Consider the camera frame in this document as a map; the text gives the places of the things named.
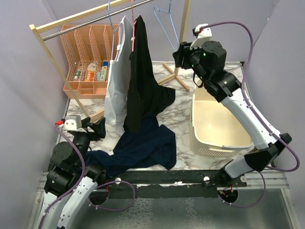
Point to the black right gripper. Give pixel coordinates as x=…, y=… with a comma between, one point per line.
x=181, y=55

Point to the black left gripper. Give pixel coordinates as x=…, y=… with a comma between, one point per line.
x=99, y=128

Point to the light blue clothes hanger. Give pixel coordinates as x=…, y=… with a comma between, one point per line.
x=165, y=19

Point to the navy blue t shirt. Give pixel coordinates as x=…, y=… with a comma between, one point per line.
x=153, y=145

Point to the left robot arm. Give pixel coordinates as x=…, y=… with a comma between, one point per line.
x=70, y=181

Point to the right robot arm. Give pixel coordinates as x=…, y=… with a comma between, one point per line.
x=207, y=62

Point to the white t shirt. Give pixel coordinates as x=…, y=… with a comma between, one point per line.
x=115, y=105

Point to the black t shirt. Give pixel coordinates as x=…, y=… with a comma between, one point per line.
x=145, y=95

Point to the pink clothes hanger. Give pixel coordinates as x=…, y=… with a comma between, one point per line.
x=133, y=26

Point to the pink plastic organizer basket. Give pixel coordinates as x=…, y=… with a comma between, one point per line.
x=87, y=49

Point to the cream laundry basket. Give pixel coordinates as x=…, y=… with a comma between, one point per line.
x=214, y=131

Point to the wooden clothes rack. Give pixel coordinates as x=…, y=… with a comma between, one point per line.
x=81, y=15

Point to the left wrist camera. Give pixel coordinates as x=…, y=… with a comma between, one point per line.
x=73, y=123

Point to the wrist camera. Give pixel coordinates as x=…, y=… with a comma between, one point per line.
x=73, y=123
x=202, y=35

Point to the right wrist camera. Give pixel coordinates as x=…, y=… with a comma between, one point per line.
x=202, y=35

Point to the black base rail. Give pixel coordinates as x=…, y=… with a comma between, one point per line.
x=179, y=183

